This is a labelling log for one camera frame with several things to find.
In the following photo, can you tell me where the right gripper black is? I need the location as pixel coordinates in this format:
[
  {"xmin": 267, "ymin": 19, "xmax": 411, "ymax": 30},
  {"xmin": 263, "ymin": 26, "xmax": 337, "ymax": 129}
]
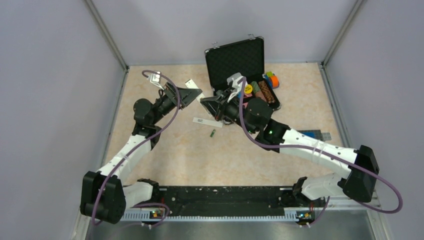
[{"xmin": 201, "ymin": 88, "xmax": 257, "ymax": 135}]

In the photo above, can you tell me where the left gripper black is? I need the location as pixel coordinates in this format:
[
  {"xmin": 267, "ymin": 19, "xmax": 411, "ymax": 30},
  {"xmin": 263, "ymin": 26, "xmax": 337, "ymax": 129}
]
[{"xmin": 151, "ymin": 81, "xmax": 202, "ymax": 125}]

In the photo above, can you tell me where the white battery cover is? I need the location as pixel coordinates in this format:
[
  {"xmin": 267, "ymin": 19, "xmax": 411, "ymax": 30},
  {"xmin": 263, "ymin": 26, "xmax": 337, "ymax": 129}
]
[{"xmin": 192, "ymin": 117, "xmax": 224, "ymax": 128}]

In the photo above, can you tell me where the green battery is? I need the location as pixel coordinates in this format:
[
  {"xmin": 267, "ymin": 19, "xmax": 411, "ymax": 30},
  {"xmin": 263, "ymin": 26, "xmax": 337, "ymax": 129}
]
[{"xmin": 210, "ymin": 129, "xmax": 216, "ymax": 138}]

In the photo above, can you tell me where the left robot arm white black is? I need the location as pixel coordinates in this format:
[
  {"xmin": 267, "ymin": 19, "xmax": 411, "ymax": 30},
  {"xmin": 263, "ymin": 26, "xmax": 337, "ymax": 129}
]
[{"xmin": 79, "ymin": 82, "xmax": 203, "ymax": 224}]

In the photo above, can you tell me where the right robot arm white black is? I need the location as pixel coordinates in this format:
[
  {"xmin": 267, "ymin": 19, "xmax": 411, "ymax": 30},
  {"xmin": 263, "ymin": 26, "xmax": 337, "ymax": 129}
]
[{"xmin": 200, "ymin": 94, "xmax": 380, "ymax": 206}]

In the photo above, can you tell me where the yellow big blind chip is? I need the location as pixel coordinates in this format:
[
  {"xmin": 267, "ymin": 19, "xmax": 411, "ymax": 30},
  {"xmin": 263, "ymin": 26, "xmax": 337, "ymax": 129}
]
[{"xmin": 243, "ymin": 84, "xmax": 253, "ymax": 95}]

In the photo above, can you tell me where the black poker chip case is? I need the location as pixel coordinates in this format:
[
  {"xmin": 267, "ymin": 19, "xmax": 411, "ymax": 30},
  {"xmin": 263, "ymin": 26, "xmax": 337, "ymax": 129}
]
[{"xmin": 204, "ymin": 36, "xmax": 267, "ymax": 96}]

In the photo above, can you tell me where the green toy block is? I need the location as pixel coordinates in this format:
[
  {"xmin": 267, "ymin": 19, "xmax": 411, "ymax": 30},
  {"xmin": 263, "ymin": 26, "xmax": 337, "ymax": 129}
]
[{"xmin": 265, "ymin": 71, "xmax": 275, "ymax": 78}]

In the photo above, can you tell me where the blue lego brick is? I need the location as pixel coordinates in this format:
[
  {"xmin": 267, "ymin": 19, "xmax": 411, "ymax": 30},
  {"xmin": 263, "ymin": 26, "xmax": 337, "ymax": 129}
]
[{"xmin": 302, "ymin": 131, "xmax": 317, "ymax": 139}]

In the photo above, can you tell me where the grey lego baseplate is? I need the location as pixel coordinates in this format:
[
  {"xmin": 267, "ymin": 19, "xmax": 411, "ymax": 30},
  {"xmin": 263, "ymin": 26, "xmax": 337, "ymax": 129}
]
[{"xmin": 298, "ymin": 129, "xmax": 332, "ymax": 142}]

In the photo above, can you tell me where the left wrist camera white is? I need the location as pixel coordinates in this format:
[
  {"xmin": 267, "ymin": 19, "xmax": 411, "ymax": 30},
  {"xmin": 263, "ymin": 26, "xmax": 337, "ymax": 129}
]
[{"xmin": 147, "ymin": 71, "xmax": 164, "ymax": 90}]

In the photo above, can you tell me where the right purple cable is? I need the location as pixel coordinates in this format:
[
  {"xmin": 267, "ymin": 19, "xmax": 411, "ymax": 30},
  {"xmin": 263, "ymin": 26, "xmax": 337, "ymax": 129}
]
[{"xmin": 237, "ymin": 76, "xmax": 404, "ymax": 228}]

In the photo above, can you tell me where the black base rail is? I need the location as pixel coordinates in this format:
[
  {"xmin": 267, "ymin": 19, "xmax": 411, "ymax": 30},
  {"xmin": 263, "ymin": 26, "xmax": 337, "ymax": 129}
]
[{"xmin": 119, "ymin": 184, "xmax": 332, "ymax": 220}]

